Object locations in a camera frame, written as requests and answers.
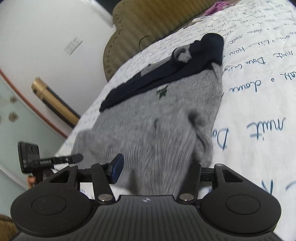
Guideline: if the olive striped padded headboard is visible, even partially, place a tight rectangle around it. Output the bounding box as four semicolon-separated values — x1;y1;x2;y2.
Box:
103;0;215;80

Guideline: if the purple cloth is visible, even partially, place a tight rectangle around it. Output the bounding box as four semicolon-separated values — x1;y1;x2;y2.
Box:
204;1;234;16

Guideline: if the white bedsheet with blue script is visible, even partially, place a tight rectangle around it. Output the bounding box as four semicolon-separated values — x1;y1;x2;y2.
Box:
57;1;295;240

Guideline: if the grey sweater with navy sleeves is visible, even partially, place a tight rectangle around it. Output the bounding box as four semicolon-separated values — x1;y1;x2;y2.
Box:
72;33;224;196

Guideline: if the gold black cylinder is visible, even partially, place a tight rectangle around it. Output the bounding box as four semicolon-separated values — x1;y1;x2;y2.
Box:
31;77;80;128

